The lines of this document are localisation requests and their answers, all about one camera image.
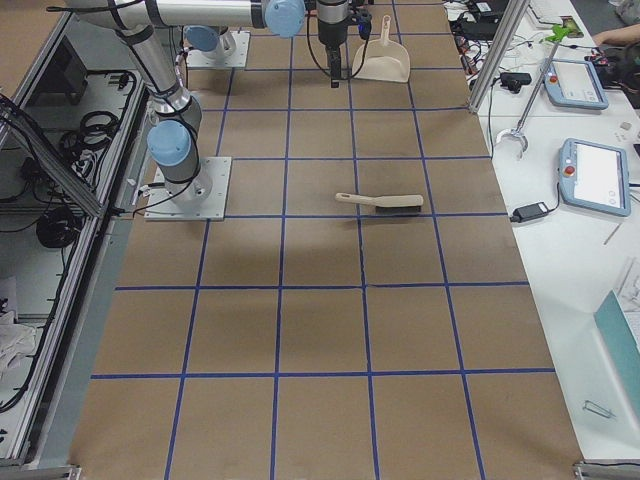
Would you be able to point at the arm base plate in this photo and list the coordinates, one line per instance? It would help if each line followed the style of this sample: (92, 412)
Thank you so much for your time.
(198, 61)
(204, 199)

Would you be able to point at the teal book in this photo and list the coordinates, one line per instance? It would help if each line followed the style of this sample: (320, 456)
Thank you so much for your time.
(622, 344)

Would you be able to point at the crumpled white cloth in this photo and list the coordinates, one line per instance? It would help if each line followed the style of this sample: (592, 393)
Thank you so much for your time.
(17, 341)

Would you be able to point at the beige plastic dustpan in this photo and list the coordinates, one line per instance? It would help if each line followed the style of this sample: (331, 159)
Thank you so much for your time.
(382, 59)

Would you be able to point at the black webcam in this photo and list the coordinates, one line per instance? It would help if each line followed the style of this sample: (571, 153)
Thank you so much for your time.
(514, 81)

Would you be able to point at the teach pendant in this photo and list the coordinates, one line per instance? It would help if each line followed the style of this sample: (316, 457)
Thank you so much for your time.
(595, 177)
(575, 84)

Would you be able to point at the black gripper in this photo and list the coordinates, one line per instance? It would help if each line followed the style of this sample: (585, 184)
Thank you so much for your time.
(330, 31)

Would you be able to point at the upper teach pendant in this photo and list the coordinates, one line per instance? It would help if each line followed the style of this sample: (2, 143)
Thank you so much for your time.
(575, 84)

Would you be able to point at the lower teach pendant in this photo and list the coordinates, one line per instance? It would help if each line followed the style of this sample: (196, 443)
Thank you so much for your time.
(595, 177)

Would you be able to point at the metal grabber stick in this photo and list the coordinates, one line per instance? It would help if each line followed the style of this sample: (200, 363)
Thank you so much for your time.
(559, 33)

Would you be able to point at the beige hand brush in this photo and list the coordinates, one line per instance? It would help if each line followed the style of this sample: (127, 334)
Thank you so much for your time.
(385, 204)

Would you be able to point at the aluminium frame post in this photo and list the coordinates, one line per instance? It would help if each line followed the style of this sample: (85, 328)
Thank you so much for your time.
(504, 35)

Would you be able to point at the black power adapter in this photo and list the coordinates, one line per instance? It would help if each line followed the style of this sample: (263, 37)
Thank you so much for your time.
(529, 212)

